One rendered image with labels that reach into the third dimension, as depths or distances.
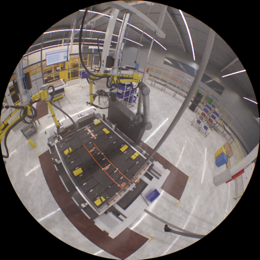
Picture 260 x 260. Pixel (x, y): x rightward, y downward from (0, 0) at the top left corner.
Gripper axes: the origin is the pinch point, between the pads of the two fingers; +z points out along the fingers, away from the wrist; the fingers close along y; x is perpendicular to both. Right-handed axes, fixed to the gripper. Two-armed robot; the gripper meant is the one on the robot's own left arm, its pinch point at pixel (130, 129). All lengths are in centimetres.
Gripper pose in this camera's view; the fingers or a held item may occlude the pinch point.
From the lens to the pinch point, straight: 216.4
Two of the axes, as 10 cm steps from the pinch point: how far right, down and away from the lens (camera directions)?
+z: -2.0, 6.9, 7.0
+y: 7.6, -3.5, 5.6
